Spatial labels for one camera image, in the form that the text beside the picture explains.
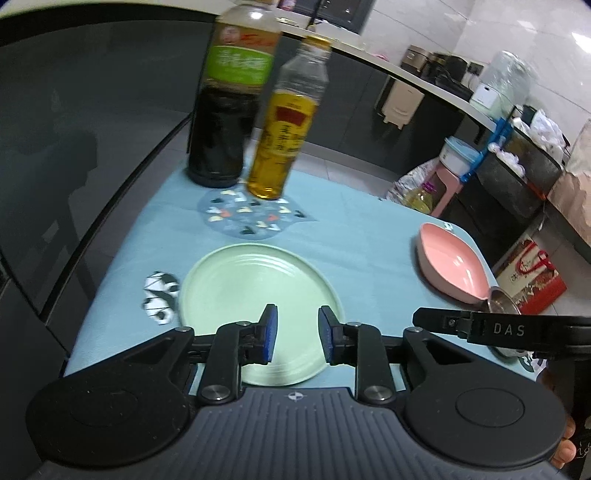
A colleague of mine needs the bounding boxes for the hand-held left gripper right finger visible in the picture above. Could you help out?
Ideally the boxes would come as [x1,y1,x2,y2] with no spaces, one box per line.
[318,305,490,407]

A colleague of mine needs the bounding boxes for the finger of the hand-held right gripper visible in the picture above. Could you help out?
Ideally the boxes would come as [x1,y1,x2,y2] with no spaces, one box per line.
[412,307,477,341]

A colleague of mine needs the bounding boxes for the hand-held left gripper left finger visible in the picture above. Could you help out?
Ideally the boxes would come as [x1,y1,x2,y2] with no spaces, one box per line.
[99,304,279,407]

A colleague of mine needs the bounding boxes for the stainless steel bowl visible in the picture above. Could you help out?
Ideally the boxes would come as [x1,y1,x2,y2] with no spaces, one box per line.
[485,285,529,360]

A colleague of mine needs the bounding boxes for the light green round plate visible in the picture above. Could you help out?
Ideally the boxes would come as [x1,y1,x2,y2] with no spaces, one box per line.
[179,243,345,387]

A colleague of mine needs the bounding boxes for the pink square bowl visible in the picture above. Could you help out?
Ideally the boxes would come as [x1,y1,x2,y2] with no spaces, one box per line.
[414,222,492,305]

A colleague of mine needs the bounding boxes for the person's right hand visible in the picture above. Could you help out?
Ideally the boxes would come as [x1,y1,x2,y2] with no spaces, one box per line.
[538,357,578,468]

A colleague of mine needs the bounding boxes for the red patterned gift bag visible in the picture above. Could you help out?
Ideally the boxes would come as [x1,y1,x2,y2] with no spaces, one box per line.
[491,234,568,315]

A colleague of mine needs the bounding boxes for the light blue printed table mat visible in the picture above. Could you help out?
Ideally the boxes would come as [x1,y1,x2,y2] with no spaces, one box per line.
[62,164,546,389]

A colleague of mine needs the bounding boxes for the large oil bottle purple label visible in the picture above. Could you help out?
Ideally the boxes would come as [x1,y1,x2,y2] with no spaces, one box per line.
[401,182,440,215]

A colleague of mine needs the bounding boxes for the pink plastic stool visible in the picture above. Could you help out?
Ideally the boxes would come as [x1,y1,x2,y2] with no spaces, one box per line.
[433,164,468,219]

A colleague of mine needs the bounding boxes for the black mesh storage rack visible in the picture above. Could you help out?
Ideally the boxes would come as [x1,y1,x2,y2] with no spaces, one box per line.
[454,108,568,260]

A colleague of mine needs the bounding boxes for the white container with blue lid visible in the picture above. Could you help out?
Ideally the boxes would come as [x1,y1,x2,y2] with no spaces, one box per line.
[437,137,479,174]

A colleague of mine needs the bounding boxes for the small white plastic bag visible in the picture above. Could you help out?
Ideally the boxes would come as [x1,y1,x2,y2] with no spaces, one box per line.
[489,142,528,179]

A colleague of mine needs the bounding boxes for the blue plastic hanger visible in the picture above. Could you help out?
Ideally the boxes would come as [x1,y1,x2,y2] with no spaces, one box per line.
[461,117,514,184]

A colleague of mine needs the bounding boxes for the yellow oil bottle red label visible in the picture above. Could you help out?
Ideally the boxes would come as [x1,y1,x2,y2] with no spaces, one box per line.
[246,34,332,201]

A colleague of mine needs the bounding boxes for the crumpled white plastic bags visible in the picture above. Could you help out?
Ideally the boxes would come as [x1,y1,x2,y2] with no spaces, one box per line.
[510,106,571,163]

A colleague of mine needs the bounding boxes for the beige hanging cabinet bin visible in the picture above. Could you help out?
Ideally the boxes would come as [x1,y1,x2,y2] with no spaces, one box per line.
[372,76,425,129]

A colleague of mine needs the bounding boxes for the dark sauce bottle green label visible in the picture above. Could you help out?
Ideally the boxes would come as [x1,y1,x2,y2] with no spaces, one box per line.
[187,0,284,188]

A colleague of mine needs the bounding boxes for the clear water jug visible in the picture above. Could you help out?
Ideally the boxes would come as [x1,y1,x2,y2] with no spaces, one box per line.
[469,50,533,119]

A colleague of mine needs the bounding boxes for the black air fryer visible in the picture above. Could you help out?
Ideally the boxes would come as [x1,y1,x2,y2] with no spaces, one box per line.
[422,53,470,91]

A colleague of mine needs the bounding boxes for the silver rice cooker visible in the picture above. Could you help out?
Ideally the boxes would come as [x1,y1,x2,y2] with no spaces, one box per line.
[399,45,433,77]

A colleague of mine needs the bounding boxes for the dark framed window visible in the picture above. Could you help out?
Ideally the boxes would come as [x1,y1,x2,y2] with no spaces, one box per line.
[277,0,366,34]

